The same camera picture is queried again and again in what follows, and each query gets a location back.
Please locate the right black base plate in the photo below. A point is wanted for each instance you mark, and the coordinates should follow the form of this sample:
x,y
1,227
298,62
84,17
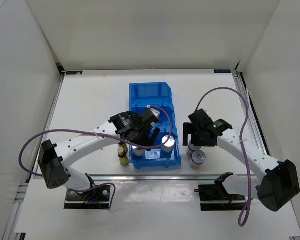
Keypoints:
x,y
211,200

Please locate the rear small amber bottle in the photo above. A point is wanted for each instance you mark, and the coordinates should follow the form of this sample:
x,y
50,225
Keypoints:
x,y
124,146

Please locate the front small amber bottle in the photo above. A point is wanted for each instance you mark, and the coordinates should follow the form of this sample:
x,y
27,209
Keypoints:
x,y
122,156

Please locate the blue three-compartment plastic bin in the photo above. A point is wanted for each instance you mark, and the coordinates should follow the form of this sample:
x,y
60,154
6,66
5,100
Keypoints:
x,y
157,94

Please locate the silver-lid blue-label bottle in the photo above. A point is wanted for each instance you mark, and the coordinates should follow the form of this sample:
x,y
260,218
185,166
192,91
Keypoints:
x,y
168,147
138,152

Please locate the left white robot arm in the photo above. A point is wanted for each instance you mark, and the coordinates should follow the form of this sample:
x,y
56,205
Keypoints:
x,y
56,159

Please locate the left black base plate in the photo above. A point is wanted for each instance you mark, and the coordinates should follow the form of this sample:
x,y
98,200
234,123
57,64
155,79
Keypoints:
x,y
100,198

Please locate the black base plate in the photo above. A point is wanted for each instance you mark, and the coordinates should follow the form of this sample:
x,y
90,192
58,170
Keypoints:
x,y
211,200
100,198

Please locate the small amber bottle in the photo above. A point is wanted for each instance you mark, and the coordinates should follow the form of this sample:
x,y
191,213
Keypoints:
x,y
122,156
124,146

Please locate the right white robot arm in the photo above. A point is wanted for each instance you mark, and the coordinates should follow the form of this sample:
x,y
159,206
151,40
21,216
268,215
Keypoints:
x,y
276,181

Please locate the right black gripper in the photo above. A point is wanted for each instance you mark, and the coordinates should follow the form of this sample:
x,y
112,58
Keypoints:
x,y
188,128

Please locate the red-logo lid jar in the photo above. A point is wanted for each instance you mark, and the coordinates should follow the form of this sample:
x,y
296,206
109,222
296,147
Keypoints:
x,y
197,159
191,148

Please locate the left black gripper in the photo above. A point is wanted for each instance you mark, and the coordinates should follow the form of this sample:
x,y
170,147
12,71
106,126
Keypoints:
x,y
146,141

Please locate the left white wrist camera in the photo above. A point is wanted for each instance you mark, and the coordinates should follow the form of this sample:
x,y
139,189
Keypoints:
x,y
155,112

